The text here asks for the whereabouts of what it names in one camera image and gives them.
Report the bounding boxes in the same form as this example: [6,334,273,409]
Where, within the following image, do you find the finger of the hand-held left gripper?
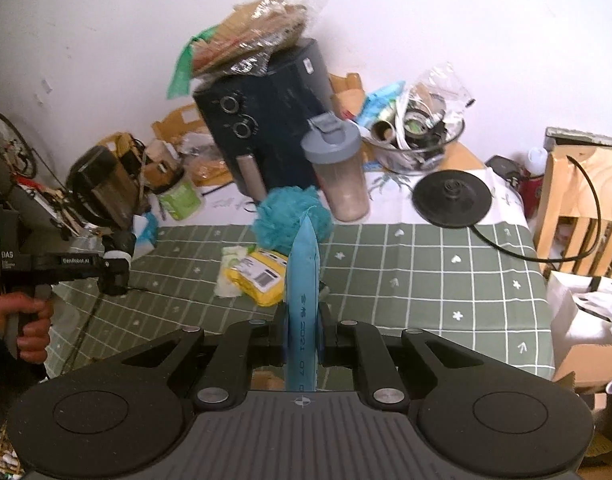
[98,259,131,297]

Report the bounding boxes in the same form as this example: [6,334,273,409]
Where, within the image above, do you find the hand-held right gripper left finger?
[118,309,290,409]

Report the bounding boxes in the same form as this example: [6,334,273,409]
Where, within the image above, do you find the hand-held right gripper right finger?
[318,305,487,411]

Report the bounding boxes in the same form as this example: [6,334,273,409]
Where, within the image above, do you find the black socks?
[103,230,137,261]

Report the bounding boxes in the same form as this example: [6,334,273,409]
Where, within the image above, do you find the blue tube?
[284,212,321,393]

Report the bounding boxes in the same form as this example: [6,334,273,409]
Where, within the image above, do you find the yellow plastic packet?
[226,249,289,308]

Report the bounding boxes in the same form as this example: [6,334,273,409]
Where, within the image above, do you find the pale green packet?
[215,244,259,298]

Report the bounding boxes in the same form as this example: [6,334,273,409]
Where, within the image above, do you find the teal bath loofah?
[252,186,334,256]

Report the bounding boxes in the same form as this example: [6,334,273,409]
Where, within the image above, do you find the person's left hand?
[0,292,54,365]

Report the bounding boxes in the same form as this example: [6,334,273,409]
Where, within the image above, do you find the blue white tissue pack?
[133,212,159,256]

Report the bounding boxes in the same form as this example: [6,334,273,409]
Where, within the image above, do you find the dark electric kettle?
[66,145,149,233]

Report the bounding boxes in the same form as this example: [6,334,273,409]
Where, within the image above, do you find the green checked tablecloth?
[46,222,557,391]

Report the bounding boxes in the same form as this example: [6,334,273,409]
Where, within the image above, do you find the green jar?
[158,170,204,221]

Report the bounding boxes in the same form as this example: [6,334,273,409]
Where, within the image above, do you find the orange snack bag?
[186,160,234,188]

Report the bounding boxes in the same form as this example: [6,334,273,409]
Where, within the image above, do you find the grey lid shaker bottle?
[301,114,371,222]

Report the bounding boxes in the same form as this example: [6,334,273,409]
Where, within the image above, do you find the bicycle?
[0,109,39,181]

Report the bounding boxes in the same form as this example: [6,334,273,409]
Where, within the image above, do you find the black kettle base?
[412,169,493,227]

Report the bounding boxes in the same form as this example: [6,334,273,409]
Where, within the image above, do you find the black air fryer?
[192,37,337,201]

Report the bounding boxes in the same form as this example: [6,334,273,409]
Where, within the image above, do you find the green plastic bag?
[167,30,217,100]

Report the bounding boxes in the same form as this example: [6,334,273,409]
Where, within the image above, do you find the light blue packets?
[356,81,407,128]

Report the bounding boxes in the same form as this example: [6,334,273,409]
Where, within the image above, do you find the white plastic bag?
[546,270,612,356]

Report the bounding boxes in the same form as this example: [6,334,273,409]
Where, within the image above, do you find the black power adapter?
[486,155,522,186]

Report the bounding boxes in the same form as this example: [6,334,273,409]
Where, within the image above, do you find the white red bottle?
[523,146,549,221]

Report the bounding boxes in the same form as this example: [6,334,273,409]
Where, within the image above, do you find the cardboard box on floor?
[551,342,612,461]

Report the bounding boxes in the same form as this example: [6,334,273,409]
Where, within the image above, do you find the light wooden chair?
[533,127,612,281]

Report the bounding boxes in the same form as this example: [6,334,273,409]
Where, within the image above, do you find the clear plastic bag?
[411,62,474,116]

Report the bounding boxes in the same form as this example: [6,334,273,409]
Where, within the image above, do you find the plastic bag of bread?
[188,0,333,81]

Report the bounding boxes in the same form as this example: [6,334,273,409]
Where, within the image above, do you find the black kettle base cable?
[468,155,603,266]

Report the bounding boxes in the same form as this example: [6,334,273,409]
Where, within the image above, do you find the glass bowl with cables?
[366,110,466,176]

